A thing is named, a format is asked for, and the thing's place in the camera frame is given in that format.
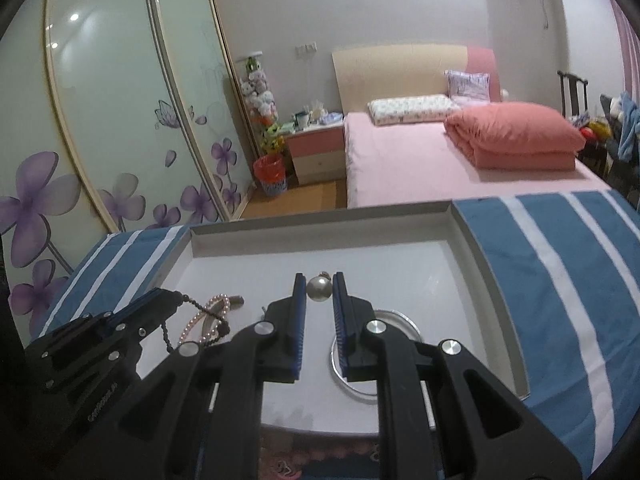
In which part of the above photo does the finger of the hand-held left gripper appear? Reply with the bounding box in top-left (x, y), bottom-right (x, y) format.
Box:
top-left (106, 287), bottom-right (169, 323)
top-left (124, 290), bottom-right (182, 347)

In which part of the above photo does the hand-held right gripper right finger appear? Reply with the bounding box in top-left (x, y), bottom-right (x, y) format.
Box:
top-left (332, 271), bottom-right (583, 480)

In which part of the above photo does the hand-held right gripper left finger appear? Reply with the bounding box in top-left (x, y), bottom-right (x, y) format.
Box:
top-left (107, 272), bottom-right (307, 480)

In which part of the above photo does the pearl earring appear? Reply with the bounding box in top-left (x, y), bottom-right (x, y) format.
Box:
top-left (306, 272), bottom-right (332, 304)

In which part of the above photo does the pink pearl bracelet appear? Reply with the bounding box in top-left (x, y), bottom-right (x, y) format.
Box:
top-left (179, 296), bottom-right (232, 346)

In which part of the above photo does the dark blue bead bracelet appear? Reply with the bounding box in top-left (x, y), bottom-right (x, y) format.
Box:
top-left (162, 292), bottom-right (231, 354)

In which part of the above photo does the grey shallow cardboard tray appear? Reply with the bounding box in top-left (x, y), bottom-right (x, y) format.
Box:
top-left (132, 200), bottom-right (531, 436)

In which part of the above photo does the silver bangle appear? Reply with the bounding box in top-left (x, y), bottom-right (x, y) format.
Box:
top-left (327, 308), bottom-right (424, 402)

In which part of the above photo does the red waste basket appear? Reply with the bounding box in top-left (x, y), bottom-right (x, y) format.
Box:
top-left (252, 154), bottom-right (287, 197)

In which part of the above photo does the pink bed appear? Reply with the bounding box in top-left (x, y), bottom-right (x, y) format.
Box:
top-left (345, 110), bottom-right (614, 210)

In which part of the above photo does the pink and cream nightstand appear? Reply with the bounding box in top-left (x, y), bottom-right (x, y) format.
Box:
top-left (284, 122), bottom-right (347, 186)

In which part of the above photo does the blue white striped cloth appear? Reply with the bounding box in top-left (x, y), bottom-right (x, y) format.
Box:
top-left (30, 190), bottom-right (640, 480)

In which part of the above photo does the flower print sliding wardrobe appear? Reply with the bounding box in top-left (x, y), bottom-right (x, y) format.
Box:
top-left (0, 0), bottom-right (261, 341)

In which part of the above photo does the column of plush toys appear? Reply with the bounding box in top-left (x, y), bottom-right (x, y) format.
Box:
top-left (239, 52), bottom-right (286, 156)

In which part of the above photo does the white patterned pillow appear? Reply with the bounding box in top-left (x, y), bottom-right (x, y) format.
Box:
top-left (367, 94), bottom-right (461, 127)

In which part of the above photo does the folded pink quilt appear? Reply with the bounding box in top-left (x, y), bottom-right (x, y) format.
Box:
top-left (444, 101), bottom-right (587, 170)

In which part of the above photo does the cream and pink headboard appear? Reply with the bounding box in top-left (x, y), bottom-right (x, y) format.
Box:
top-left (331, 44), bottom-right (501, 114)

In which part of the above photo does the purple patterned pillow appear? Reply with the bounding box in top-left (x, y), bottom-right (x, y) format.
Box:
top-left (444, 70), bottom-right (491, 106)

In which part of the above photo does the dark wooden chair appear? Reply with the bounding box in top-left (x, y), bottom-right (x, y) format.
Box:
top-left (557, 71), bottom-right (609, 177)

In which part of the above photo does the blue fleece garment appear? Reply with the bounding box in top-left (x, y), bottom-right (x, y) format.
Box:
top-left (617, 91), bottom-right (640, 164)

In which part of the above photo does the pink curtain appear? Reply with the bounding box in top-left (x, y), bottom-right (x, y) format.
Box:
top-left (605, 0), bottom-right (640, 92)

